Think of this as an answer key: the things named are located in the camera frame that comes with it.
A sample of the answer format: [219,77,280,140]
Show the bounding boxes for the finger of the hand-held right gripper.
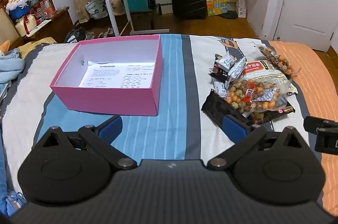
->
[303,116,338,132]

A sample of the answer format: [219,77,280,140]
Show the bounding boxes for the pink cardboard box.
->
[50,34,163,117]

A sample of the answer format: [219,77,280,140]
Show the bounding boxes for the red patterned box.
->
[29,0,48,19]

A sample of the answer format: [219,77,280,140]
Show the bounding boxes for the printed paper sheet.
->
[79,60,156,89]

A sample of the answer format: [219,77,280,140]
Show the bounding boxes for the yellow cloth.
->
[18,37,57,58]

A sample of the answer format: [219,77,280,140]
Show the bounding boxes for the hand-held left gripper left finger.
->
[34,115,138,171]

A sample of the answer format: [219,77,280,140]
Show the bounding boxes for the wooden headboard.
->
[0,0,24,46]

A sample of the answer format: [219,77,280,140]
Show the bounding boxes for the black plastic bag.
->
[64,26,86,44]

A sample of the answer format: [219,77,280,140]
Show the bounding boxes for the clear bag of orange peanuts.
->
[255,45,294,77]

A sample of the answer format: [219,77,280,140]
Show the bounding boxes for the tall brown paper bag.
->
[73,0,91,23]

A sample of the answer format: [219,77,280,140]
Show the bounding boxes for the colourful cardboard box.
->
[206,0,228,16]

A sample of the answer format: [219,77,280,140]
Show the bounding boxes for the wide brown paper bag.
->
[108,0,127,15]

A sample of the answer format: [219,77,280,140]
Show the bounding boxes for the small white snack packet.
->
[213,81,230,96]
[214,53,239,70]
[228,57,247,82]

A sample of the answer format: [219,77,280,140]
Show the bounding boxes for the small brown snack packet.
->
[209,67,230,82]

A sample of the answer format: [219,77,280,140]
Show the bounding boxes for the black cracker packet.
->
[201,90,254,132]

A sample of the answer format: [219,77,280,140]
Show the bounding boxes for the dark snack packet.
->
[252,104,295,124]

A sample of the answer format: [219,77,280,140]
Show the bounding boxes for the beige noodle packet red label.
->
[238,59,299,95]

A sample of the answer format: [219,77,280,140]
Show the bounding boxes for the blue basket with plush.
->
[6,0,31,19]

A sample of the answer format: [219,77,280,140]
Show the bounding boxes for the goose plush toy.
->
[0,40,11,56]

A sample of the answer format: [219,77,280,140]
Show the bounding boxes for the dark wooden nightstand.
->
[22,7,74,43]

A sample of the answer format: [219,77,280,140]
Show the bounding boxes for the white door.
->
[260,0,338,52]

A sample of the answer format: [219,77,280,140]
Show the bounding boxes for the light blue cloth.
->
[0,48,25,87]

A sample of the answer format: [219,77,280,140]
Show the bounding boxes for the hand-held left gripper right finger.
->
[207,115,310,171]

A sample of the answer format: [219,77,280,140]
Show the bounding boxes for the white plastic packet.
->
[236,0,247,19]

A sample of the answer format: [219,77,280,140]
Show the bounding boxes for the orange blanket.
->
[269,40,338,214]

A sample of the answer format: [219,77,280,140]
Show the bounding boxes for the grey printed plastic bag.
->
[84,0,108,19]

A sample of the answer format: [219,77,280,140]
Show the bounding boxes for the cream handbag red straps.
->
[14,14,39,37]

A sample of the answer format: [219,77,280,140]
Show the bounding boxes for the clear bag of mixed nuts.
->
[224,78,288,118]

